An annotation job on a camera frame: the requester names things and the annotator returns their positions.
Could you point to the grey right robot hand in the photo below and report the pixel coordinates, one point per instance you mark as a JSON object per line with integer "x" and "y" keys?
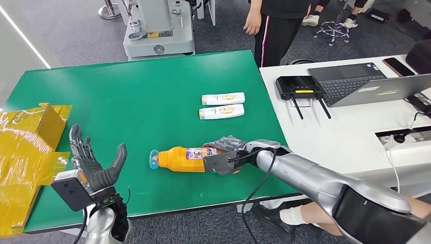
{"x": 227, "y": 144}

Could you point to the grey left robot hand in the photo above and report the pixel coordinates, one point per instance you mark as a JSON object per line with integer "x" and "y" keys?
{"x": 92, "y": 173}

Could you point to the orange bottle with clear cap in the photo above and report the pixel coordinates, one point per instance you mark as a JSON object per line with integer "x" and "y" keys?
{"x": 178, "y": 160}

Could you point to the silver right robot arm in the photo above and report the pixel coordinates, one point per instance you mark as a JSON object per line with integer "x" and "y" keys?
{"x": 320, "y": 182}

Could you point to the white shampoo bottle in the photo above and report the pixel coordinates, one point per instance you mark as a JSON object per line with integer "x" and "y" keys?
{"x": 232, "y": 98}
{"x": 232, "y": 111}

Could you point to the yellow taped cardboard box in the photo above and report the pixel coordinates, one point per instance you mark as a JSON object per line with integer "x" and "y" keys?
{"x": 23, "y": 161}

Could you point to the black controller with antennas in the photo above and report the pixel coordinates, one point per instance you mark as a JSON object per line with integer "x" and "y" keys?
{"x": 298, "y": 86}

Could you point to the seated person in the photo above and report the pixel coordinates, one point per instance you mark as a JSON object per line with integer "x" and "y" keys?
{"x": 303, "y": 215}

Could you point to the black round floor object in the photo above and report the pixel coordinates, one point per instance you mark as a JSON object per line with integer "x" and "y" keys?
{"x": 301, "y": 61}

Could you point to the standing person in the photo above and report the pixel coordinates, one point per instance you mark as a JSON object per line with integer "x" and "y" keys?
{"x": 277, "y": 33}

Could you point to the standing person's hand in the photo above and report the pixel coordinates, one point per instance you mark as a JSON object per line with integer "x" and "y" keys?
{"x": 252, "y": 22}

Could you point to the white machine base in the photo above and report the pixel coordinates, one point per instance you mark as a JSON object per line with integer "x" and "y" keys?
{"x": 158, "y": 30}

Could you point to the grey laptop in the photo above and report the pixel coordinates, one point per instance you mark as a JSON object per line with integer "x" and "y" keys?
{"x": 350, "y": 84}

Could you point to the distant person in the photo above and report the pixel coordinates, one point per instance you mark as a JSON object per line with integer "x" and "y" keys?
{"x": 311, "y": 19}

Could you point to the chrome chair base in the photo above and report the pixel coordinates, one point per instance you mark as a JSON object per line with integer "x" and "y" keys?
{"x": 333, "y": 31}

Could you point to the metal stanchion base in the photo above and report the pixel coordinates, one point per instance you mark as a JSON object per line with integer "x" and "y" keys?
{"x": 108, "y": 11}

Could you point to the black plug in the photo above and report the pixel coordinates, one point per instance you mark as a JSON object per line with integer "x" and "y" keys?
{"x": 400, "y": 138}

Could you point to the black smartphone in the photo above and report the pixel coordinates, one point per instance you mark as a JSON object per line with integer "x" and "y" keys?
{"x": 399, "y": 66}

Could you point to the black flat desk device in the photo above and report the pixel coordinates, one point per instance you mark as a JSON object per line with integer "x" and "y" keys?
{"x": 420, "y": 101}

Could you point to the black floor device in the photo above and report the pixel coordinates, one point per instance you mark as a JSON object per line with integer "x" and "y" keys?
{"x": 378, "y": 15}

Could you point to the black chair back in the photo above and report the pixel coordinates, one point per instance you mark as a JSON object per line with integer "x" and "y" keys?
{"x": 421, "y": 55}

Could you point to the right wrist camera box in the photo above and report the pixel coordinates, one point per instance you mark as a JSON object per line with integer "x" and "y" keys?
{"x": 219, "y": 162}

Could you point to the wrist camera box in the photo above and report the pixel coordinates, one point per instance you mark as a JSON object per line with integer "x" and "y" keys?
{"x": 70, "y": 190}
{"x": 219, "y": 162}

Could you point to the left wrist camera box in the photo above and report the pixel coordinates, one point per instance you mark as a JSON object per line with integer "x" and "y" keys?
{"x": 70, "y": 190}

